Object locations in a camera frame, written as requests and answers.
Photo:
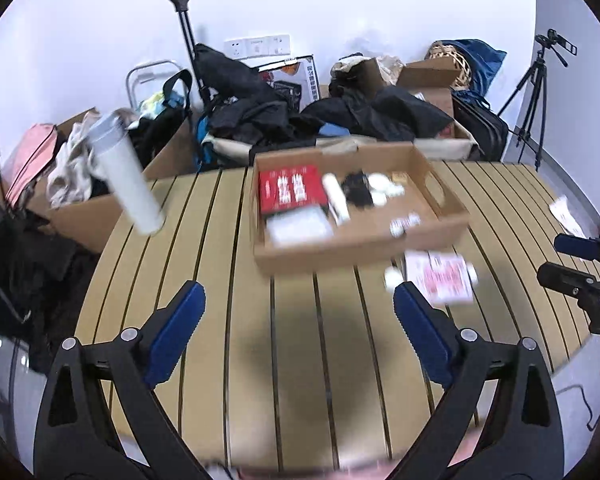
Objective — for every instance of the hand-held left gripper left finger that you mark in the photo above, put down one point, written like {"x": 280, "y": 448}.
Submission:
{"x": 175, "y": 330}

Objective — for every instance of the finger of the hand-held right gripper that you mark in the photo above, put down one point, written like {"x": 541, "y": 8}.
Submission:
{"x": 575, "y": 245}
{"x": 570, "y": 280}

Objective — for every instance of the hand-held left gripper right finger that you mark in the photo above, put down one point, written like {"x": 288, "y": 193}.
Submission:
{"x": 425, "y": 330}

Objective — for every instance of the pink wet wipes packet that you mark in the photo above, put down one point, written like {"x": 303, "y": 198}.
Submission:
{"x": 440, "y": 276}

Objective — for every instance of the shallow cardboard tray box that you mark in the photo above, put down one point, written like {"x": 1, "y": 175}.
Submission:
{"x": 360, "y": 245}

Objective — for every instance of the small black cloth item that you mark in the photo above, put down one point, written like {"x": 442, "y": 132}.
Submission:
{"x": 357, "y": 190}

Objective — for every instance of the white tube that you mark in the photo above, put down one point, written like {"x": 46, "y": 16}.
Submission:
{"x": 337, "y": 200}

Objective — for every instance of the white tissue pack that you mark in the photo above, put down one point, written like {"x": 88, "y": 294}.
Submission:
{"x": 300, "y": 227}

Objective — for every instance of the small black white item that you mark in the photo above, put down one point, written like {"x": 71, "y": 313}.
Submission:
{"x": 405, "y": 225}

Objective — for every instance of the large cardboard box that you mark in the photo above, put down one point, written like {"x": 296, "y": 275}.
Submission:
{"x": 100, "y": 205}

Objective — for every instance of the black suitcase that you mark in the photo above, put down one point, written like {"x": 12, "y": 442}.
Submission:
{"x": 482, "y": 127}

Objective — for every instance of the white thermos bottle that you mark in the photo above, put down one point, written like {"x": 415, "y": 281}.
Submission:
{"x": 125, "y": 170}

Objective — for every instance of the beige cloth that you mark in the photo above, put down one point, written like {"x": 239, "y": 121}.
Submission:
{"x": 75, "y": 170}

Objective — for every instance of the blue bag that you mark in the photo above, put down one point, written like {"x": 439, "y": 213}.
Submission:
{"x": 482, "y": 67}

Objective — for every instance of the black tote bag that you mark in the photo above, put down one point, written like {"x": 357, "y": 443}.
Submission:
{"x": 162, "y": 120}

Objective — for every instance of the open brown cardboard box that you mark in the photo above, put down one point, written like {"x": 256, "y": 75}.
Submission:
{"x": 427, "y": 85}

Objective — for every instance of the black jacket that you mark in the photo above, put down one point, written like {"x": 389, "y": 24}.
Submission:
{"x": 380, "y": 115}

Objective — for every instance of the pink bag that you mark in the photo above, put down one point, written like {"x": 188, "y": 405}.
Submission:
{"x": 30, "y": 160}

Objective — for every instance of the black clothing pile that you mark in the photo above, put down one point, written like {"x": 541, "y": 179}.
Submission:
{"x": 260, "y": 122}

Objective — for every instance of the woven rattan basket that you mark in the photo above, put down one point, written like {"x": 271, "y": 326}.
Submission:
{"x": 450, "y": 57}

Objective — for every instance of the green yellow cloth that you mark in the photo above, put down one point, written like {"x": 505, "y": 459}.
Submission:
{"x": 155, "y": 103}

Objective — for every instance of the black umbrella bag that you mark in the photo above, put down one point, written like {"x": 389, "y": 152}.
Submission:
{"x": 225, "y": 72}

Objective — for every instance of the black printed carton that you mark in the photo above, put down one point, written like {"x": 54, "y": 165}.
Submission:
{"x": 292, "y": 82}

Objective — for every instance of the black camera tripod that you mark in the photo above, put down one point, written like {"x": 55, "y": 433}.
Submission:
{"x": 535, "y": 105}

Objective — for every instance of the metal folding frame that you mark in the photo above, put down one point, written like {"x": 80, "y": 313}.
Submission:
{"x": 150, "y": 72}

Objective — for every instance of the white wall outlet strip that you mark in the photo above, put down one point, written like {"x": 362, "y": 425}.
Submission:
{"x": 256, "y": 45}

